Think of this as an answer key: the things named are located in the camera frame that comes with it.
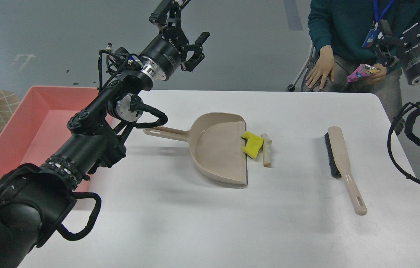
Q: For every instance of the person left hand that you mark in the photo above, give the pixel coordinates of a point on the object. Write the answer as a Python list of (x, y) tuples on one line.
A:
[(377, 77)]

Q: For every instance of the beige plastic dustpan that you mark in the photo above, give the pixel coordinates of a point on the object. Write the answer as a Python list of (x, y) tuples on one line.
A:
[(215, 144)]

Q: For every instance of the pink snack packet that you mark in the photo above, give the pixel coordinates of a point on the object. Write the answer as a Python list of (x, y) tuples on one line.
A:
[(362, 71)]

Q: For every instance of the beige hand brush black bristles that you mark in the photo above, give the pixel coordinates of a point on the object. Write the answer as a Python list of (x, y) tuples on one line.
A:
[(340, 167)]

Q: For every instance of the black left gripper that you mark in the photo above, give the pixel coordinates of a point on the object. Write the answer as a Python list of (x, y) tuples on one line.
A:
[(171, 49)]

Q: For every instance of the pink plastic bin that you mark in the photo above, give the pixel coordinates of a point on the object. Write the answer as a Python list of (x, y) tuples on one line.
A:
[(38, 127)]

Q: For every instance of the blue lanyard badge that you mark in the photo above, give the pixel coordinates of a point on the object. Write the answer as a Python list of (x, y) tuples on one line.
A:
[(378, 15)]

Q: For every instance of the white bread slice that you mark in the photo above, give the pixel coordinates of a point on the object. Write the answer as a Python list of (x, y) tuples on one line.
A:
[(266, 150)]

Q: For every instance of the person right hand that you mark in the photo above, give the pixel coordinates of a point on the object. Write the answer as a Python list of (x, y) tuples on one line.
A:
[(323, 70)]

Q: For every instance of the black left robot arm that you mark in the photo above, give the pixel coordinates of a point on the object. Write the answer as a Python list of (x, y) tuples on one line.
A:
[(37, 201)]

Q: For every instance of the white office chair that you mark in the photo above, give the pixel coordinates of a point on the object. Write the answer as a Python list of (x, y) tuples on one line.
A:
[(297, 84)]

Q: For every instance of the yellow sponge piece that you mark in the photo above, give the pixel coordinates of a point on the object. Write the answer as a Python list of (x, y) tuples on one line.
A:
[(253, 144)]

